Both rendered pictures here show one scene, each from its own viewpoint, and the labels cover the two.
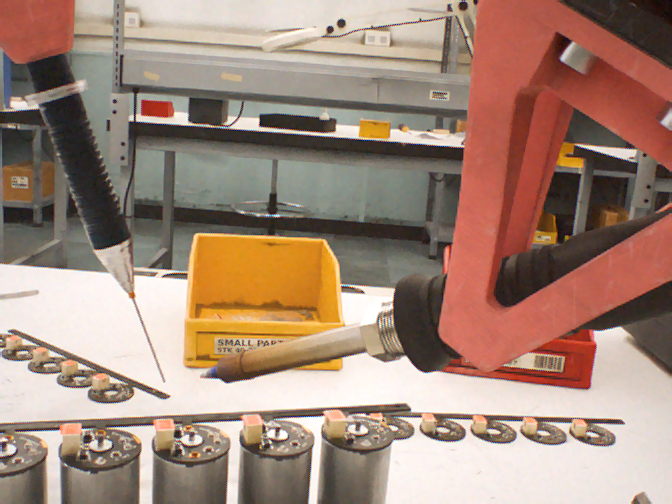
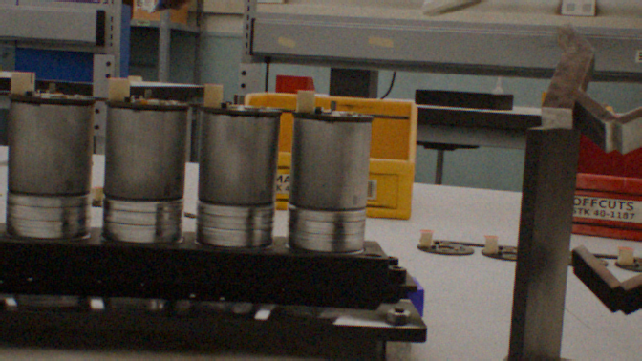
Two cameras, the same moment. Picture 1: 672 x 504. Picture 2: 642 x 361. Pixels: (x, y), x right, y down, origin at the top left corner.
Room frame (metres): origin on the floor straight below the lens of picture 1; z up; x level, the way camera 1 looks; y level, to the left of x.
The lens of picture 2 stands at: (-0.05, -0.08, 0.82)
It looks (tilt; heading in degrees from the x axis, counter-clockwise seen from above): 7 degrees down; 14
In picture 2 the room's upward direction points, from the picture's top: 4 degrees clockwise
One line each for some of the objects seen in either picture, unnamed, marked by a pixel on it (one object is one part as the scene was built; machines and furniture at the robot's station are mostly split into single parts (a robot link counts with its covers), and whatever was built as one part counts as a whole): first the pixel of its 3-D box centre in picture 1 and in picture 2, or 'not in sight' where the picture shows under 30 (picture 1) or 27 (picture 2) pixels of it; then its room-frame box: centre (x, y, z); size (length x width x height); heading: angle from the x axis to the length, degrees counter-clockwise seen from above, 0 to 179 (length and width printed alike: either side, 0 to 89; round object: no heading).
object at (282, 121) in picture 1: (298, 122); (463, 99); (2.70, 0.17, 0.77); 0.24 x 0.16 x 0.04; 75
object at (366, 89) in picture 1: (320, 88); (490, 53); (2.47, 0.09, 0.90); 1.30 x 0.06 x 0.12; 90
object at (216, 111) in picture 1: (208, 109); (353, 84); (2.63, 0.48, 0.80); 0.15 x 0.12 x 0.10; 1
